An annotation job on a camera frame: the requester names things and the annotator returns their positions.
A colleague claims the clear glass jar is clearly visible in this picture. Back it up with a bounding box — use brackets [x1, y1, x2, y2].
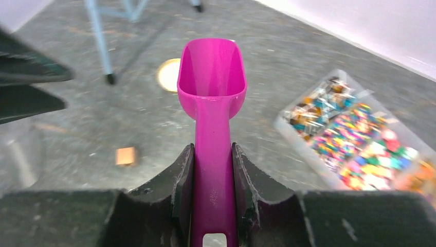
[1, 118, 45, 194]

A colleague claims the light blue music stand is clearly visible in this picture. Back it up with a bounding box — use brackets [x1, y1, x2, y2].
[84, 0, 204, 86]

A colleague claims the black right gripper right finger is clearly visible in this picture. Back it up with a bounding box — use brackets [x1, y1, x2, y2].
[232, 144, 435, 246]

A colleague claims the clear compartment candy box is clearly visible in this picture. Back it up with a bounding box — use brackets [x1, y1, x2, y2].
[275, 69, 435, 205]

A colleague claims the gold jar lid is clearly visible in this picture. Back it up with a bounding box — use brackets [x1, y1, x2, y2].
[156, 58, 180, 93]

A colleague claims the magenta plastic scoop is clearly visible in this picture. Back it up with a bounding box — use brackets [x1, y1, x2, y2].
[177, 38, 247, 246]

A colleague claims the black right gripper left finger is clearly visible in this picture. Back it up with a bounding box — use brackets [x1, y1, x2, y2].
[1, 144, 194, 246]

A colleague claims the wooden letter cube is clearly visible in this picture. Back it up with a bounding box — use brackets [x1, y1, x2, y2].
[115, 147, 137, 166]

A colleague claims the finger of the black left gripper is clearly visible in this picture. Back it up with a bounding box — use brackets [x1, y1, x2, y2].
[1, 85, 66, 124]
[1, 28, 74, 86]

